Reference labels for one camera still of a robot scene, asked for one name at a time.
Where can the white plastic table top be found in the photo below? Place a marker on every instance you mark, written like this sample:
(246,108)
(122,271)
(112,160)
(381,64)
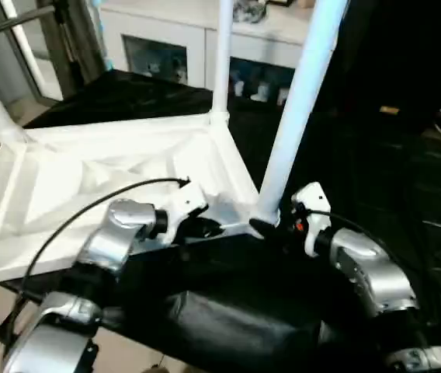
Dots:
(88,171)

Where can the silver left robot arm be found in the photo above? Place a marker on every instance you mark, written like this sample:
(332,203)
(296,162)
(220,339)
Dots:
(96,272)

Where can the black work mat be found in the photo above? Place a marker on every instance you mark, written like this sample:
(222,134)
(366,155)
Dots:
(345,311)

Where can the small yellow label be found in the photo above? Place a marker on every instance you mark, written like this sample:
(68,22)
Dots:
(390,110)

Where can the white glass-door cabinet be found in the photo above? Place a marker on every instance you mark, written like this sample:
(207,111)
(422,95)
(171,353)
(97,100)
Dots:
(166,39)

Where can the grey crumpled bundle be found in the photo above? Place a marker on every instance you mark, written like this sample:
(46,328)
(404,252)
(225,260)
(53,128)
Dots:
(250,9)

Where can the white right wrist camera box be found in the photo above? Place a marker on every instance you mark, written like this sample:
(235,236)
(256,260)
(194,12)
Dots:
(312,210)

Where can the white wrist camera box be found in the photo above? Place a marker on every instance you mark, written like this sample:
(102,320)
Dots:
(183,203)
(312,210)

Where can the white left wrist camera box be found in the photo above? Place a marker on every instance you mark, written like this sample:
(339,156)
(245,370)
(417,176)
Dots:
(183,203)

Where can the grey metal rack frame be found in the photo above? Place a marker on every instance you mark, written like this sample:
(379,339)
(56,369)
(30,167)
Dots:
(22,39)

